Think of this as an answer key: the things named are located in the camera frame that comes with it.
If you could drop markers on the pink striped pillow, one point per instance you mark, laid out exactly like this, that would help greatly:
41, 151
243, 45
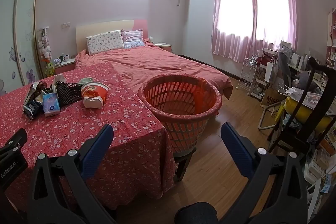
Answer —
132, 39

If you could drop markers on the red floral tablecloth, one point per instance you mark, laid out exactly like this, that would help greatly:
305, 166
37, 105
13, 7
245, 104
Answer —
78, 121

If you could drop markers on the white paper bag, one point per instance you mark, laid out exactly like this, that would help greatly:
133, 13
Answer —
270, 71

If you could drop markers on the white shelf trolley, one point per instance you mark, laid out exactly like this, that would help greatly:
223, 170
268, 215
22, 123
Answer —
258, 82

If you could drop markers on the white wall switch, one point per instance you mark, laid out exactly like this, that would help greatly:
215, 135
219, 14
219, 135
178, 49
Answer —
66, 25

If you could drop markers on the black white patterned cloth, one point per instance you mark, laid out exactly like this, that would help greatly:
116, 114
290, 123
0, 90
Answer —
69, 94

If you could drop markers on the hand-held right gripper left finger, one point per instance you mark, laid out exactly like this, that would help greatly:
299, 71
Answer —
97, 150

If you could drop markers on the brown paper bag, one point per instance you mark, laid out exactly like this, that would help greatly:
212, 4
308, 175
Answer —
271, 98

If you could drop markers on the pink curtain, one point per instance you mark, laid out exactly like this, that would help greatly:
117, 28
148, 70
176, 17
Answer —
288, 3
231, 48

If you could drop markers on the dark wooden stool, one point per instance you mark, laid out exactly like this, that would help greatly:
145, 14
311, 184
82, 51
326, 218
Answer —
183, 163

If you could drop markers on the white tissue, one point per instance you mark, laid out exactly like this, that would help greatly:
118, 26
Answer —
59, 81

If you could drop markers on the hanging plush toy bunch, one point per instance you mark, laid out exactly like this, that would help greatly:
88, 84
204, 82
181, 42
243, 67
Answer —
45, 45

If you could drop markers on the blue tissue pack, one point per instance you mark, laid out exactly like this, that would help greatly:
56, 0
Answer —
51, 106

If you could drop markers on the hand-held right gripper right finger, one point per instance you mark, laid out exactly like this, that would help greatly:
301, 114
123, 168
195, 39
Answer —
236, 148

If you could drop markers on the silver foil wrapper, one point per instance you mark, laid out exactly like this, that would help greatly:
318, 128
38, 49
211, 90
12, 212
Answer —
34, 91

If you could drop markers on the flower print sliding wardrobe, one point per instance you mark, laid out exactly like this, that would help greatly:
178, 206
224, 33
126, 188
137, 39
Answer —
23, 29

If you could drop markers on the yellow cushion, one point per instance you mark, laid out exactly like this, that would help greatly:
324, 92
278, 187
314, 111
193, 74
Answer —
294, 108

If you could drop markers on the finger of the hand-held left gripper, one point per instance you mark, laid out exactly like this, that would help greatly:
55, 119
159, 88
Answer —
15, 138

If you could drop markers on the pink plastic laundry basket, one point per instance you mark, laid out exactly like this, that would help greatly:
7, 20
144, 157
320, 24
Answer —
183, 132

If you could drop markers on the white floral pillow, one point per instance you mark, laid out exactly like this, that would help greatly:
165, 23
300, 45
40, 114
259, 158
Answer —
105, 41

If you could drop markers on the person's leg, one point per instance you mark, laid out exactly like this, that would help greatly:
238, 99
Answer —
195, 213

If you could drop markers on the dark wooden chair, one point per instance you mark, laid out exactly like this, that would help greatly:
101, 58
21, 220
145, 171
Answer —
319, 87

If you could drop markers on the light green sock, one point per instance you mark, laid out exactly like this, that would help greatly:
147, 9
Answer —
86, 81

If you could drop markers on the dark snack packet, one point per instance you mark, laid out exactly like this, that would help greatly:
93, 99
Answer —
32, 108

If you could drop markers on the bed with pink duvet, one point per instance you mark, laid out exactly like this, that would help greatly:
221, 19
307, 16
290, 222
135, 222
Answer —
157, 66

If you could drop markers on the pink nightstand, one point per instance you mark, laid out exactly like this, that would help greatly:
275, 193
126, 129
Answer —
164, 47
64, 67

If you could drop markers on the black mug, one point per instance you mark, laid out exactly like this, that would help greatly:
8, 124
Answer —
61, 58

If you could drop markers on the white mug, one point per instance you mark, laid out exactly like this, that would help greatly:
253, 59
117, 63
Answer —
66, 58

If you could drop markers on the red instant noodle cup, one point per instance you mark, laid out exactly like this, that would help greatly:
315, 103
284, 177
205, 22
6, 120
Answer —
94, 94

